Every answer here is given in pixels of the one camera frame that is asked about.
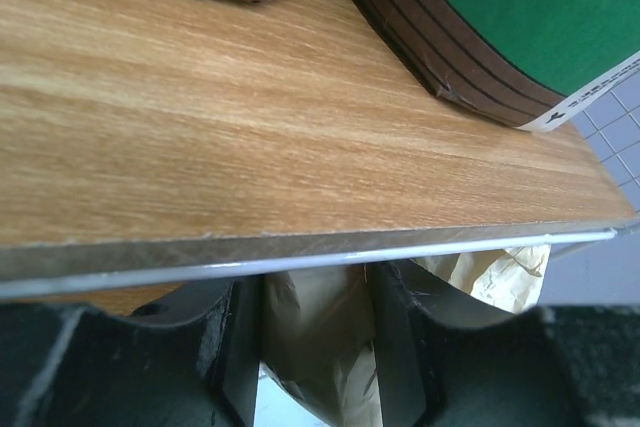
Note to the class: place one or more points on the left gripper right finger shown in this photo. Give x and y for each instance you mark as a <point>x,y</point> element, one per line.
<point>444,358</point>

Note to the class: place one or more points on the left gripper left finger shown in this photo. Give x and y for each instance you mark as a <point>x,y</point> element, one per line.
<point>188,358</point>

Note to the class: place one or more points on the cream cartoon roll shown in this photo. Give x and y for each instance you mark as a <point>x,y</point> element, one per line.
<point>318,325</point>

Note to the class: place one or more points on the white wire wooden shelf rack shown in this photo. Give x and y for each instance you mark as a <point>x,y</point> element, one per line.
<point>146,142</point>

